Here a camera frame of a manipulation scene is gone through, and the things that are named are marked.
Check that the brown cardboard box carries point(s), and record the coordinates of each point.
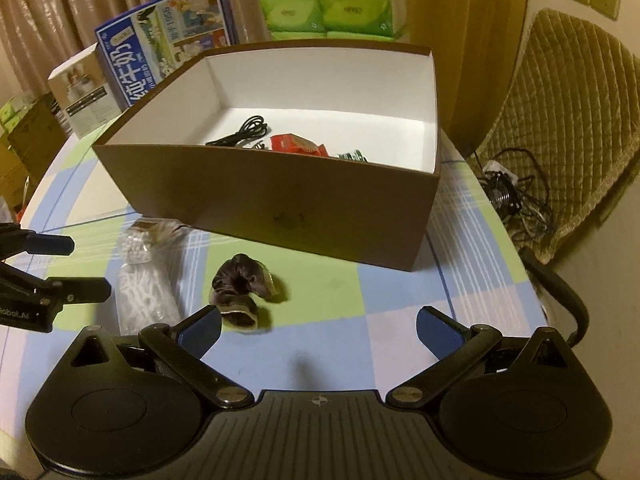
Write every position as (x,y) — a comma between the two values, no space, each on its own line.
(197,147)

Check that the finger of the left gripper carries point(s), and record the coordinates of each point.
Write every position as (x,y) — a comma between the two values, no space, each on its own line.
(14,240)
(76,290)

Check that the checkered tablecloth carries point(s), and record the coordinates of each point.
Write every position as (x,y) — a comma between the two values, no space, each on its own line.
(340,325)

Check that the beige curtain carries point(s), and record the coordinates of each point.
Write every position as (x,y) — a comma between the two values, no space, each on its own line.
(75,10)

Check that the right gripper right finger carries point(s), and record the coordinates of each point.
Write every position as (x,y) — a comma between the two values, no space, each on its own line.
(459,350)

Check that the black chair armrest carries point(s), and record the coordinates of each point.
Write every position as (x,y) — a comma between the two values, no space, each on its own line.
(559,290)

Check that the blue milk carton box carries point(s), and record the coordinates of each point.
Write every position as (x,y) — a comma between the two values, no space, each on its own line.
(145,45)

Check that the clear box of floss picks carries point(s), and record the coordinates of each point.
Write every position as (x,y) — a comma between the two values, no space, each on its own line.
(148,287)

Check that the bag of white beads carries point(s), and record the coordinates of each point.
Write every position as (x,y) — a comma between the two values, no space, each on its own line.
(147,238)

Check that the small white product box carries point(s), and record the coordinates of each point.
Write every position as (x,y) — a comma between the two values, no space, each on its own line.
(85,91)

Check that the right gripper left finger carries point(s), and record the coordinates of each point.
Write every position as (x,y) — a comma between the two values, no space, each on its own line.
(181,348)

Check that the green blister card with bottle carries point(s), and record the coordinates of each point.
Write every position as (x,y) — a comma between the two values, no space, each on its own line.
(353,156)

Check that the dark brown scrunchie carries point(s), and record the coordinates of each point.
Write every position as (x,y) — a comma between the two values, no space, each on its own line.
(233,287)

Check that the red snack packet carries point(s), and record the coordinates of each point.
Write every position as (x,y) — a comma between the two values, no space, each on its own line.
(292,144)

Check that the quilted chair cushion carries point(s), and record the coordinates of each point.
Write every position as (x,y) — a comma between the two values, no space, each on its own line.
(571,118)

